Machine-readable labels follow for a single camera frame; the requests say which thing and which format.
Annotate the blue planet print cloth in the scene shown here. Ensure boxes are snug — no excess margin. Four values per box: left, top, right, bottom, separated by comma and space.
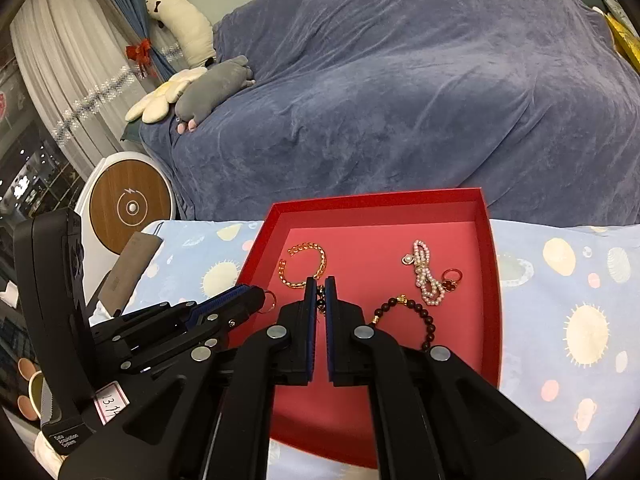
126, 220, 639, 479

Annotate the grey plush toy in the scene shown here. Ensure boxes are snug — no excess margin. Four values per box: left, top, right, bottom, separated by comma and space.
175, 55, 255, 134

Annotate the white long plush pillow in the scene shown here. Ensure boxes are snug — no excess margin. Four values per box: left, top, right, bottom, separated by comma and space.
145, 0, 217, 68

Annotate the cream flower plush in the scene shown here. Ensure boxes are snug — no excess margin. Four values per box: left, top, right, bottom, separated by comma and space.
125, 66, 207, 124

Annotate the gold cushion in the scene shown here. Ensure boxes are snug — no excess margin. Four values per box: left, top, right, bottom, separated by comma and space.
593, 6, 640, 73

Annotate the pearl bracelet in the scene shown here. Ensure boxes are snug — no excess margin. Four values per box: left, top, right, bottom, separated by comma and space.
400, 238, 447, 308

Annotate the gold braided bangle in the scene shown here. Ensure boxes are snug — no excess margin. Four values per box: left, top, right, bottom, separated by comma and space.
277, 242, 328, 289

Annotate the dark bead bracelet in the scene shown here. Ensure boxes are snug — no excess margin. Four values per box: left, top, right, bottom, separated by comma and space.
369, 294, 437, 352

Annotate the round wooden white device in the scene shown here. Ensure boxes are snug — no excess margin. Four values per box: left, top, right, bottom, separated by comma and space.
75, 152, 177, 298

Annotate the red jewelry tray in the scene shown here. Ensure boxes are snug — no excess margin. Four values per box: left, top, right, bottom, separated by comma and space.
226, 186, 504, 470

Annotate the white curtain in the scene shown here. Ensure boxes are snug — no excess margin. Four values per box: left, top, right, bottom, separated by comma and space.
10, 0, 152, 178

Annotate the purple blue blanket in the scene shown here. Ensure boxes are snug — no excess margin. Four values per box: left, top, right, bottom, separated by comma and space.
140, 0, 639, 226

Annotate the red bow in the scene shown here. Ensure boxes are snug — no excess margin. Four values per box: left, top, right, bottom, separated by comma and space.
125, 38, 156, 77

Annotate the brown flat case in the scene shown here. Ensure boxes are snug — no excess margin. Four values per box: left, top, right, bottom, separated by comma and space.
98, 232, 162, 318

